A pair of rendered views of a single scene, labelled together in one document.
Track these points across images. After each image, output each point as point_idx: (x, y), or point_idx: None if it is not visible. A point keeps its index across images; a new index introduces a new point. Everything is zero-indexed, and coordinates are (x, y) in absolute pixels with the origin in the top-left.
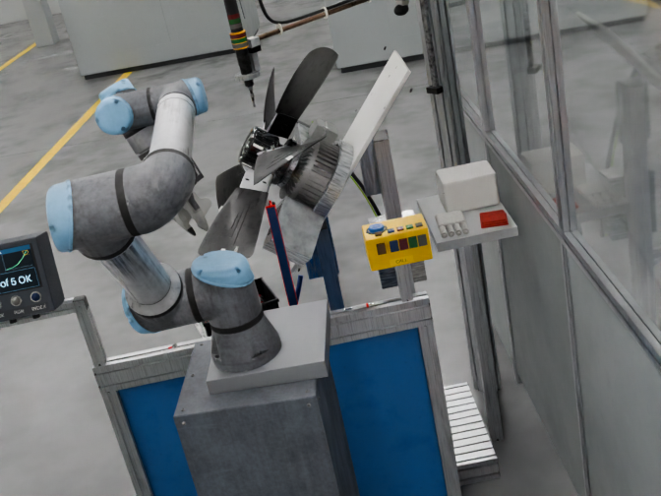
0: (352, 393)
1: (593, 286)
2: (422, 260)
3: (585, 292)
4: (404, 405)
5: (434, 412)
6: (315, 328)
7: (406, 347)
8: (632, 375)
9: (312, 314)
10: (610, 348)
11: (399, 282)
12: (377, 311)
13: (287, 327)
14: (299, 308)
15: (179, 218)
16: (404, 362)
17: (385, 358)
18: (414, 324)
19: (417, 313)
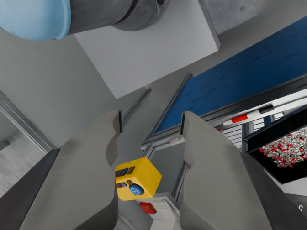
0: (201, 101)
1: (48, 136)
2: (121, 164)
3: (66, 140)
4: (182, 104)
5: (171, 104)
6: (93, 49)
7: (166, 125)
8: (30, 89)
9: (111, 73)
10: (54, 110)
11: (145, 154)
12: (164, 138)
13: (119, 46)
14: (130, 82)
15: (197, 146)
16: (171, 119)
17: (178, 119)
18: (153, 134)
19: (149, 139)
